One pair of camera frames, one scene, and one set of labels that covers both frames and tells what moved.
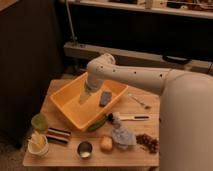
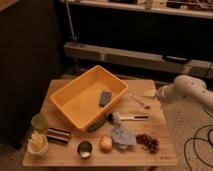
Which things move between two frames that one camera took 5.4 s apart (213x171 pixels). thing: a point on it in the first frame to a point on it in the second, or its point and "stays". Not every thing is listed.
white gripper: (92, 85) to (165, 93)
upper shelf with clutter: (186, 8) stays
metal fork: (140, 102) stays
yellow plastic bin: (83, 115) stays
